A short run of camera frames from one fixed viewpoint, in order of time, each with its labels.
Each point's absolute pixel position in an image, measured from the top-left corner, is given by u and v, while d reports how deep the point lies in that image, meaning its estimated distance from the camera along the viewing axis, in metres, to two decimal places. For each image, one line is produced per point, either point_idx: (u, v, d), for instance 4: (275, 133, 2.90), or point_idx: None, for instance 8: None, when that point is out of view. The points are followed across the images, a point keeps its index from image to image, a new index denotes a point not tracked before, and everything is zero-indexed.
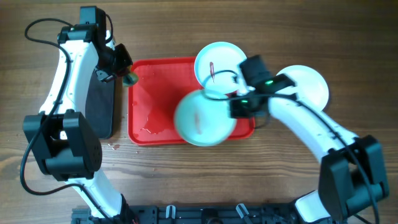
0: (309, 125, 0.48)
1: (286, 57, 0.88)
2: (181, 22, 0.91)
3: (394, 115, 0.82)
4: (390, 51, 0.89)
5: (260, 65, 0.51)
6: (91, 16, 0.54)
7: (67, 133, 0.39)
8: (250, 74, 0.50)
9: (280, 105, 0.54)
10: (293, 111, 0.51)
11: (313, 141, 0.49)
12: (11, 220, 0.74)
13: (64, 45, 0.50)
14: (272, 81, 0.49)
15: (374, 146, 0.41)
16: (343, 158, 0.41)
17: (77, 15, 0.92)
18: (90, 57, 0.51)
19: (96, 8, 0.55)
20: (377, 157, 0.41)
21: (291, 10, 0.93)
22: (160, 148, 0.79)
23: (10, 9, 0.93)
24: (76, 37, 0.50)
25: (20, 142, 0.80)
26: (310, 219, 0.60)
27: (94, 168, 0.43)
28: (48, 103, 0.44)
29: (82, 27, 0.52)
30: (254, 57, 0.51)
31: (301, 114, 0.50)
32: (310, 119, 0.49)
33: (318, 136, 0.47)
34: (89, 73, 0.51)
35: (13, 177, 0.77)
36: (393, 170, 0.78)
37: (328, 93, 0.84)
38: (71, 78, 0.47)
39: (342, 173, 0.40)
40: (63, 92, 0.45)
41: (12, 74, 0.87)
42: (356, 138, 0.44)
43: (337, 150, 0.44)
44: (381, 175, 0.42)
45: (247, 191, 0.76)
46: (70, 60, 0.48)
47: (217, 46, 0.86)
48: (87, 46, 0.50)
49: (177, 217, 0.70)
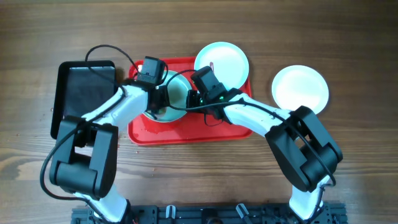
0: (251, 116, 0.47)
1: (286, 57, 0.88)
2: (181, 22, 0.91)
3: (393, 116, 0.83)
4: (389, 51, 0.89)
5: (213, 78, 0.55)
6: (152, 68, 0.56)
7: (96, 144, 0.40)
8: (206, 88, 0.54)
9: (231, 113, 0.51)
10: (239, 111, 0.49)
11: (260, 130, 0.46)
12: (11, 220, 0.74)
13: (127, 87, 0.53)
14: (224, 96, 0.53)
15: (308, 112, 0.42)
16: (283, 132, 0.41)
17: (77, 14, 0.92)
18: (137, 104, 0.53)
19: (159, 61, 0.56)
20: (315, 122, 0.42)
21: (291, 11, 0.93)
22: (160, 148, 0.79)
23: (10, 9, 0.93)
24: (135, 84, 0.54)
25: (19, 141, 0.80)
26: (307, 216, 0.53)
27: (103, 193, 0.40)
28: (92, 113, 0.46)
29: (142, 81, 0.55)
30: (204, 70, 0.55)
31: (247, 112, 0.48)
32: (255, 112, 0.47)
33: (262, 122, 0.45)
34: (130, 116, 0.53)
35: (12, 177, 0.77)
36: (394, 170, 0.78)
37: (328, 93, 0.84)
38: (120, 111, 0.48)
39: (285, 141, 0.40)
40: (109, 111, 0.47)
41: (12, 74, 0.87)
42: (291, 112, 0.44)
43: (278, 126, 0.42)
44: (324, 136, 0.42)
45: (247, 191, 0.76)
46: (125, 95, 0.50)
47: (217, 46, 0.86)
48: (142, 94, 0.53)
49: (177, 217, 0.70)
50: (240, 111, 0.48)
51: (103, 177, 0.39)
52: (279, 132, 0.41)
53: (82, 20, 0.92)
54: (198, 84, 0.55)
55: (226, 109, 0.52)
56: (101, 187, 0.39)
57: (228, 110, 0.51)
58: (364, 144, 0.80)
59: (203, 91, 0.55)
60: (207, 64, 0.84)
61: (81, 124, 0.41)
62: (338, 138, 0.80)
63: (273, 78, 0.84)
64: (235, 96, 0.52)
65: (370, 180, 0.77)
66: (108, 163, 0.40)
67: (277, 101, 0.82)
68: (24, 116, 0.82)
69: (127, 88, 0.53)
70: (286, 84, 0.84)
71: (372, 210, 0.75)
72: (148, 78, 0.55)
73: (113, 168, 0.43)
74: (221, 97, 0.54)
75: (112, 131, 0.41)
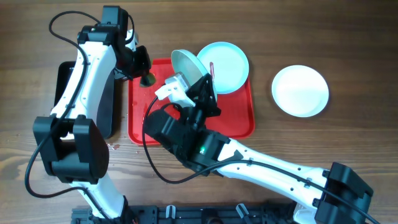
0: (280, 184, 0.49)
1: (286, 57, 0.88)
2: (181, 22, 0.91)
3: (393, 115, 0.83)
4: (389, 51, 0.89)
5: (176, 129, 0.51)
6: (114, 17, 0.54)
7: (76, 138, 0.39)
8: (175, 141, 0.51)
9: (229, 171, 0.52)
10: (246, 172, 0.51)
11: (284, 193, 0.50)
12: (11, 220, 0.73)
13: (84, 47, 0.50)
14: (203, 147, 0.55)
15: (345, 172, 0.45)
16: (331, 206, 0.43)
17: (76, 14, 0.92)
18: (106, 64, 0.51)
19: (119, 9, 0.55)
20: (353, 178, 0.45)
21: (291, 10, 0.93)
22: (160, 148, 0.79)
23: (10, 9, 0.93)
24: (95, 40, 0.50)
25: (20, 141, 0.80)
26: None
27: (100, 173, 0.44)
28: (60, 105, 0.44)
29: (104, 28, 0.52)
30: (161, 122, 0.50)
31: (265, 176, 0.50)
32: (273, 177, 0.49)
33: (293, 190, 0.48)
34: (104, 81, 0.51)
35: (13, 177, 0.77)
36: (393, 170, 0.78)
37: (328, 93, 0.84)
38: (88, 86, 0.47)
39: (337, 216, 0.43)
40: (77, 95, 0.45)
41: (12, 74, 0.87)
42: (324, 173, 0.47)
43: (319, 198, 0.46)
44: (362, 185, 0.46)
45: (247, 191, 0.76)
46: (87, 62, 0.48)
47: (217, 46, 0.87)
48: (106, 49, 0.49)
49: (177, 217, 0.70)
50: (249, 172, 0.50)
51: (96, 163, 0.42)
52: (328, 211, 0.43)
53: (82, 20, 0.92)
54: (163, 139, 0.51)
55: (221, 170, 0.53)
56: (97, 172, 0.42)
57: (223, 170, 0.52)
58: (364, 143, 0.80)
59: (170, 145, 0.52)
60: (207, 64, 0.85)
61: (56, 122, 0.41)
62: (338, 139, 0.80)
63: (274, 78, 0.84)
64: (222, 149, 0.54)
65: (370, 180, 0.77)
66: (96, 152, 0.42)
67: (277, 101, 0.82)
68: (24, 116, 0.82)
69: (88, 52, 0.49)
70: (285, 84, 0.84)
71: (372, 211, 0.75)
72: (111, 26, 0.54)
73: (103, 151, 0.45)
74: (202, 150, 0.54)
75: (89, 123, 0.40)
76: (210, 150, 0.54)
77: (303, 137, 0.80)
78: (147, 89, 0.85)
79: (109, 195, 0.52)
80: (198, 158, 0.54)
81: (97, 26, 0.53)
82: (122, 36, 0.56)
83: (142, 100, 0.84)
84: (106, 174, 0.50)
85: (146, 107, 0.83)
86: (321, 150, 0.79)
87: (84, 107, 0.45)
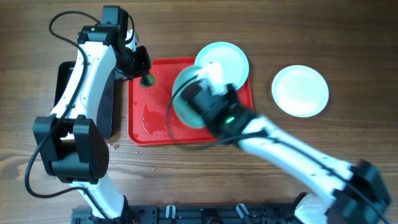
0: (302, 169, 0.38)
1: (286, 57, 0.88)
2: (181, 22, 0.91)
3: (393, 115, 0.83)
4: (389, 51, 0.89)
5: (206, 97, 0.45)
6: (114, 17, 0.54)
7: (76, 139, 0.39)
8: (203, 107, 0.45)
9: (252, 145, 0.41)
10: (272, 151, 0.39)
11: (304, 178, 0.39)
12: (10, 220, 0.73)
13: (84, 47, 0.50)
14: (232, 117, 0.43)
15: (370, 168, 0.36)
16: (351, 200, 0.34)
17: (76, 14, 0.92)
18: (107, 64, 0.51)
19: (119, 9, 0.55)
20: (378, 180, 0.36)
21: (291, 10, 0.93)
22: (160, 148, 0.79)
23: (10, 9, 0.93)
24: (95, 40, 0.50)
25: (20, 141, 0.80)
26: None
27: (100, 173, 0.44)
28: (60, 106, 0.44)
29: (104, 28, 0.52)
30: (194, 91, 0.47)
31: (286, 156, 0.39)
32: (300, 160, 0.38)
33: (314, 177, 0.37)
34: (104, 81, 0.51)
35: (13, 177, 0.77)
36: (393, 170, 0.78)
37: (328, 93, 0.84)
38: (88, 87, 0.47)
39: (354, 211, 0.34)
40: (77, 95, 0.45)
41: (12, 74, 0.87)
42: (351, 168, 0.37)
43: (341, 191, 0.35)
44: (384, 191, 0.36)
45: (247, 191, 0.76)
46: (87, 62, 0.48)
47: (217, 46, 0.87)
48: (106, 49, 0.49)
49: (177, 217, 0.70)
50: (272, 150, 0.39)
51: (96, 163, 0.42)
52: (343, 204, 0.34)
53: (82, 20, 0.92)
54: (194, 106, 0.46)
55: (245, 144, 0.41)
56: (97, 171, 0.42)
57: (246, 142, 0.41)
58: (364, 143, 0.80)
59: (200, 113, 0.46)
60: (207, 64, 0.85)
61: (56, 122, 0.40)
62: (338, 139, 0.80)
63: (274, 78, 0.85)
64: (250, 124, 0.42)
65: None
66: (96, 152, 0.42)
67: (277, 101, 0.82)
68: (23, 116, 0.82)
69: (88, 52, 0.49)
70: (285, 84, 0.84)
71: None
72: (110, 26, 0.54)
73: (103, 151, 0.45)
74: (228, 119, 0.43)
75: (89, 123, 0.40)
76: (243, 122, 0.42)
77: (303, 137, 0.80)
78: (147, 89, 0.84)
79: (109, 195, 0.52)
80: (225, 127, 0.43)
81: (97, 26, 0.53)
82: (122, 36, 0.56)
83: (142, 100, 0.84)
84: (106, 174, 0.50)
85: (146, 107, 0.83)
86: (321, 150, 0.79)
87: (84, 107, 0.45)
